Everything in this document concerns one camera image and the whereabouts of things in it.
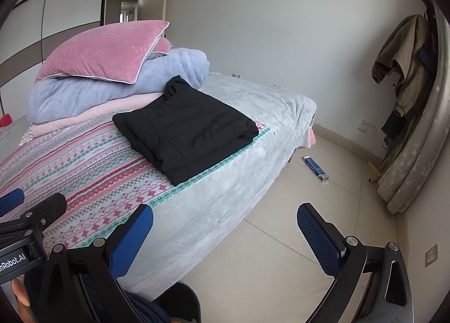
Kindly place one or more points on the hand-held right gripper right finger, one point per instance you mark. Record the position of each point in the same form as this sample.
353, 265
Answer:
316, 238

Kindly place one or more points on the white and grey wardrobe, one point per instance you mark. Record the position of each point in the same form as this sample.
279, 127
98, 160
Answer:
70, 3

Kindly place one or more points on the white room door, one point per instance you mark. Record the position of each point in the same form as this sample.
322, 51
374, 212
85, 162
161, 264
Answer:
154, 3

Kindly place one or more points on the pink cloth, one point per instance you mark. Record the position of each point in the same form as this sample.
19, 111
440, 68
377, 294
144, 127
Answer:
311, 138

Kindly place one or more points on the blue box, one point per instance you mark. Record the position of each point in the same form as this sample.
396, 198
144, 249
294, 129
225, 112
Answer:
316, 168

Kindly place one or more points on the person's left hand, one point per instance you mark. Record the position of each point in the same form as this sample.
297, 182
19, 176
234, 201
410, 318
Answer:
20, 293

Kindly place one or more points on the person's legs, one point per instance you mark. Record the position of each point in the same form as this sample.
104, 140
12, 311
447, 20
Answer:
168, 302

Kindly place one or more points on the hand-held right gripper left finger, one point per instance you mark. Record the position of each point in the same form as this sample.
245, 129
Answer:
133, 238

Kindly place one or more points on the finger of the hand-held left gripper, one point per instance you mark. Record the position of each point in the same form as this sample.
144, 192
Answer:
10, 201
47, 207

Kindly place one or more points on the striped patterned blanket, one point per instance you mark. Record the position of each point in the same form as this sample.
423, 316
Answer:
88, 175

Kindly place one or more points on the leaning floral mattress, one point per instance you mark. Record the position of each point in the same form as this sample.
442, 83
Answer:
415, 161

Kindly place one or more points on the pink velvet pillow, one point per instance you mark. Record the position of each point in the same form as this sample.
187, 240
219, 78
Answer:
105, 52
162, 47

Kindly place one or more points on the pale pink folded quilt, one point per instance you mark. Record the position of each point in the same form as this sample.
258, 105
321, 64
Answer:
105, 108

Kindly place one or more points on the white wall socket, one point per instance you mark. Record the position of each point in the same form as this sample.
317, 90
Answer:
367, 126
431, 255

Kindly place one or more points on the black coat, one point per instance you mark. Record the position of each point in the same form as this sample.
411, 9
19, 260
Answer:
182, 126

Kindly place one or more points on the olive hanging jacket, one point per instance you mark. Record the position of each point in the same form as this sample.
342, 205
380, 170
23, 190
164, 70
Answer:
407, 62

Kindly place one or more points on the dark hanging clothes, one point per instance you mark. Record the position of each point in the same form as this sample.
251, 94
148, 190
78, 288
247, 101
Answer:
395, 124

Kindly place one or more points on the light blue fleece blanket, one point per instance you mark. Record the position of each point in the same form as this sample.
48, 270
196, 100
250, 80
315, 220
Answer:
88, 94

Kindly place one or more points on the small red object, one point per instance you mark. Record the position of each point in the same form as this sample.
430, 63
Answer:
5, 121

